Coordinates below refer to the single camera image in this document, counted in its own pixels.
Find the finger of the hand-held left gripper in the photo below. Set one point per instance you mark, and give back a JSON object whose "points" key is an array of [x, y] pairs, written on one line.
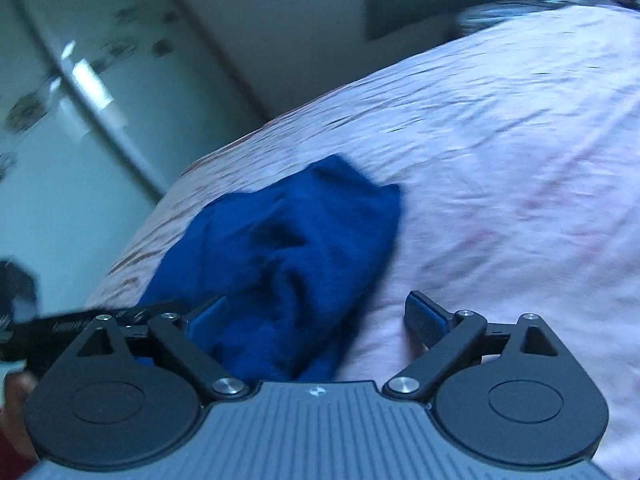
{"points": [[70, 326]]}

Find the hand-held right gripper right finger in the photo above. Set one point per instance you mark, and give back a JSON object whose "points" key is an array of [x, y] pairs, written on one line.
{"points": [[425, 316]]}

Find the bed with pink sheet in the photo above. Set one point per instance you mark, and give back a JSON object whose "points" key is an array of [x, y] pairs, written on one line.
{"points": [[500, 160]]}

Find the person's left forearm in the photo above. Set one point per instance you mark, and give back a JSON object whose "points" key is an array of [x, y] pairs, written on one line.
{"points": [[15, 405]]}

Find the blue garment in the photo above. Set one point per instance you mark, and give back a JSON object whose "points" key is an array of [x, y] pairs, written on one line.
{"points": [[290, 260]]}

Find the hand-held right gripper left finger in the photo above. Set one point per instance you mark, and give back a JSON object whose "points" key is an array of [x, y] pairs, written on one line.
{"points": [[207, 318]]}

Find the white wardrobe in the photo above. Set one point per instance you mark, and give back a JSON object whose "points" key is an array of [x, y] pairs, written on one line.
{"points": [[100, 110]]}

